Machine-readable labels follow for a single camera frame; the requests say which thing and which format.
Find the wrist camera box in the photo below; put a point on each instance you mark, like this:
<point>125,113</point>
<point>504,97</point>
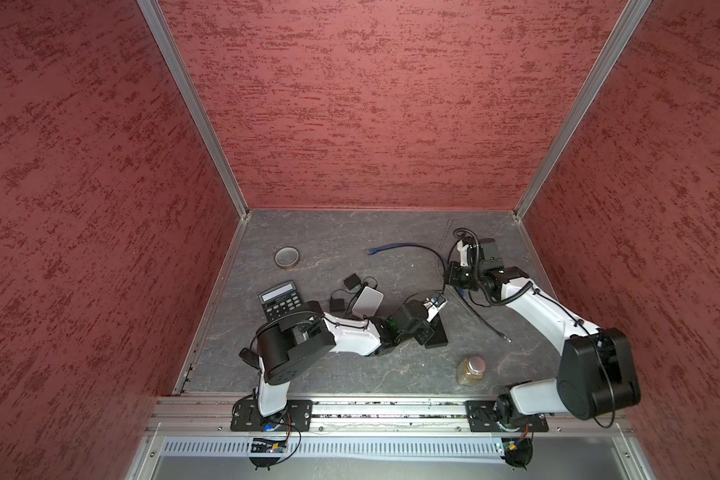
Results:
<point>468,253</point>
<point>434,305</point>

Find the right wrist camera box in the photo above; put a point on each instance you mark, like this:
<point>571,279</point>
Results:
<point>468,253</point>

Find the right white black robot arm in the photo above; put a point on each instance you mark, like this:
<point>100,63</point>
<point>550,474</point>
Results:
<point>596,375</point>

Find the black ribbed network switch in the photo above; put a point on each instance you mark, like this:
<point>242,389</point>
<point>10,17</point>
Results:
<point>439,338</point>

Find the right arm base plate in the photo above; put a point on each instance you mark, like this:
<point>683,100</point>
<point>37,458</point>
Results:
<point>483,417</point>

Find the right metal frame post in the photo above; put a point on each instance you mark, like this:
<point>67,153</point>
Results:
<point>621,33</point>

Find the black desk calculator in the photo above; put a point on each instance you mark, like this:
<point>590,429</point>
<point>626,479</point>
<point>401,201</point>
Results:
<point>280,300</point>

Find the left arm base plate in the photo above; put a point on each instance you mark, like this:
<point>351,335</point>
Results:
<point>247,418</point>

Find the amber glass jar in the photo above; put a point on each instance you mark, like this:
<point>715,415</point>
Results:
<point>471,370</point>

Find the aluminium front rail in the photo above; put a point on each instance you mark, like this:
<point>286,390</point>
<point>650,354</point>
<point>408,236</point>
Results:
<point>357,415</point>

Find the white network switch box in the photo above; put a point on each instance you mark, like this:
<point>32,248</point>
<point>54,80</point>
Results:
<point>367,303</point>

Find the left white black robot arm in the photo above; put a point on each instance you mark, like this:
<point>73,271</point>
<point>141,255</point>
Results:
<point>286,347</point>

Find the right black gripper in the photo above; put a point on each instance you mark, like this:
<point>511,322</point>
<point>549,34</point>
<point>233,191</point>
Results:
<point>451,275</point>

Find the left metal frame post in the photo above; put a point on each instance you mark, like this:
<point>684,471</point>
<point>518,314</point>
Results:
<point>169,50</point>

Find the brown tape roll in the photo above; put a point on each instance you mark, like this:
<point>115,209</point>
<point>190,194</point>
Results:
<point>287,257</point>

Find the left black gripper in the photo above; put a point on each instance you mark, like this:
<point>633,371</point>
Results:
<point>425,335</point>

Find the black power adapter with cable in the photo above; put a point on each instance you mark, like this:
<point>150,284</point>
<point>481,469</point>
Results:
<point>342,300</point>

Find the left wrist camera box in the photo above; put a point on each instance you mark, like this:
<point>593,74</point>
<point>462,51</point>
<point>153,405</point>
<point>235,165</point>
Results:
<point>434,305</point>

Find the metal frame post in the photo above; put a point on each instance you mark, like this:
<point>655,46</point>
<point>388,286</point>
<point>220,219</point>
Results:
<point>169,50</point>
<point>621,33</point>

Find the white slotted cable duct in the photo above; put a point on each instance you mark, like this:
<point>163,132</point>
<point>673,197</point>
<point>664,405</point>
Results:
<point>480,450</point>

